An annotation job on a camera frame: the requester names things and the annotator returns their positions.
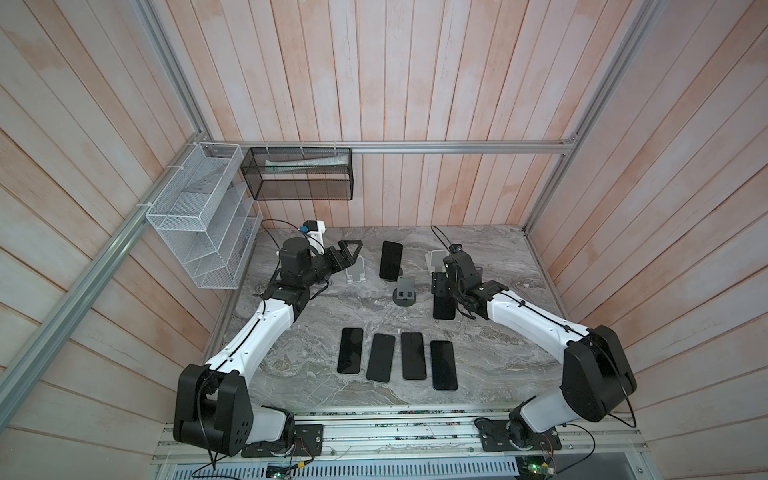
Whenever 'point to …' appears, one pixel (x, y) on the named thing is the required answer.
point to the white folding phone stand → (356, 273)
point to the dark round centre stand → (405, 293)
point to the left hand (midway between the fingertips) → (355, 252)
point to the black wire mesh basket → (299, 173)
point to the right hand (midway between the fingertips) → (442, 276)
